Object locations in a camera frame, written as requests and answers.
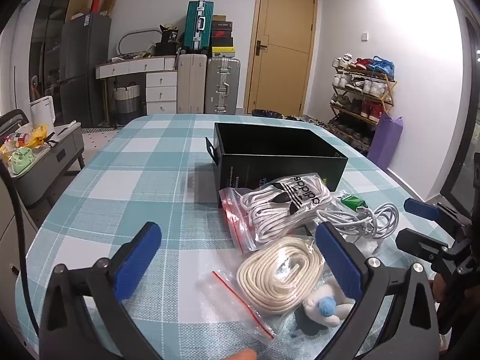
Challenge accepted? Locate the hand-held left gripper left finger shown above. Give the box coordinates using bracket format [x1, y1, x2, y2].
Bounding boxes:
[39, 222, 163, 360]

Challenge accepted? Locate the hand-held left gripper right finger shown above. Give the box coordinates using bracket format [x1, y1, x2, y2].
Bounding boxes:
[314, 221, 439, 360]

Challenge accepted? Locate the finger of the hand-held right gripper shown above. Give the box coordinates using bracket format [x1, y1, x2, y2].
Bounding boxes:
[404, 197, 469, 235]
[395, 229, 456, 271]

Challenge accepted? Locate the white foam wrap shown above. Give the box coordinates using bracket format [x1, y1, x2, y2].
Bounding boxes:
[358, 238, 385, 259]

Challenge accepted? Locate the white charging cable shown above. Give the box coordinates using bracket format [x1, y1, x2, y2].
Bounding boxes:
[317, 202, 400, 248]

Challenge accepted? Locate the green white medicine packet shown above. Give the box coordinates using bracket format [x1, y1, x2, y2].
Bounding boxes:
[335, 191, 370, 214]

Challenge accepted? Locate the white plush toy blue pompom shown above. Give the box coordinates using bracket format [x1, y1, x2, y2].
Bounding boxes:
[302, 283, 356, 330]

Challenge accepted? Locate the cream shoelaces zip bag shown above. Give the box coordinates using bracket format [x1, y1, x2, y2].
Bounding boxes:
[199, 234, 331, 340]

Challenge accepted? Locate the white shoelaces printed zip bag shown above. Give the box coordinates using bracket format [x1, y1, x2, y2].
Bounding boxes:
[218, 172, 332, 254]

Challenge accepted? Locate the black shoe box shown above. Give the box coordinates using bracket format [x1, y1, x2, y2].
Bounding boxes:
[205, 122, 349, 209]

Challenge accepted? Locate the person's left hand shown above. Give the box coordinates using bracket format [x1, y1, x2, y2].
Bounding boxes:
[220, 349, 258, 360]

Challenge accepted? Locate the purple bag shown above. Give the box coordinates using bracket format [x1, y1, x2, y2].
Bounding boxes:
[367, 112, 404, 169]

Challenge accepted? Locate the wooden shoe rack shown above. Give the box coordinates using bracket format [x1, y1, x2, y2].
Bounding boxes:
[329, 54, 397, 151]

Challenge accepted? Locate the grey side table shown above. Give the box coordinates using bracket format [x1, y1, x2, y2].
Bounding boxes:
[0, 122, 86, 207]

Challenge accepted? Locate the group of shoes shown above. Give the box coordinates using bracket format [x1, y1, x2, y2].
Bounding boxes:
[332, 53, 396, 147]

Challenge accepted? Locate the green snack packet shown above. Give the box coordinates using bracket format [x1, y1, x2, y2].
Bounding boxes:
[11, 148, 36, 175]

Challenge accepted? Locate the yellow snack packet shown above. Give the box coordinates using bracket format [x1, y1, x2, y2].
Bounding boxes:
[24, 125, 49, 151]

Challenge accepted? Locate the white grey laundry basket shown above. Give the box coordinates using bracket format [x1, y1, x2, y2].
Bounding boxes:
[113, 84, 141, 115]

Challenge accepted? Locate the white desk with drawers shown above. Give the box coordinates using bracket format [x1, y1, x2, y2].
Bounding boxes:
[95, 55, 179, 115]

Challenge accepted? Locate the black ribbed object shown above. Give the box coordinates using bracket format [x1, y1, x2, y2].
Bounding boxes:
[0, 109, 31, 145]

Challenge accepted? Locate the beige suitcase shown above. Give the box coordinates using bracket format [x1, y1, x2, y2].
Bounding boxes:
[177, 53, 208, 115]

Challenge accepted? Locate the silver suitcase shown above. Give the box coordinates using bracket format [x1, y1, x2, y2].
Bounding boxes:
[204, 57, 241, 115]

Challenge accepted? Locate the tan wooden door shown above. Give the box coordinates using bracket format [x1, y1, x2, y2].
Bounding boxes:
[244, 0, 319, 115]

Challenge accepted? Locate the grey refrigerator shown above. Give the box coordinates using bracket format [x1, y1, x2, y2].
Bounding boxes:
[60, 15, 111, 128]

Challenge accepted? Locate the black gift bag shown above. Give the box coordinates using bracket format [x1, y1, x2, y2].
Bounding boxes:
[155, 24, 181, 56]

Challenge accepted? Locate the dark glass cabinet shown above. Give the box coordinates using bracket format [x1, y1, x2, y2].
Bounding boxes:
[28, 0, 81, 121]

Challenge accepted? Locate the teal suitcase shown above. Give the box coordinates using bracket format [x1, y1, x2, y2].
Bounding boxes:
[184, 1, 214, 54]

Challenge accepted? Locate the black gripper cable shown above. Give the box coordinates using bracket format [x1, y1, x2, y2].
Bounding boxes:
[0, 161, 40, 338]

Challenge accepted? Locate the oval metal frame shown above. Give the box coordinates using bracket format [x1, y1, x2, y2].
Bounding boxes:
[118, 28, 162, 56]

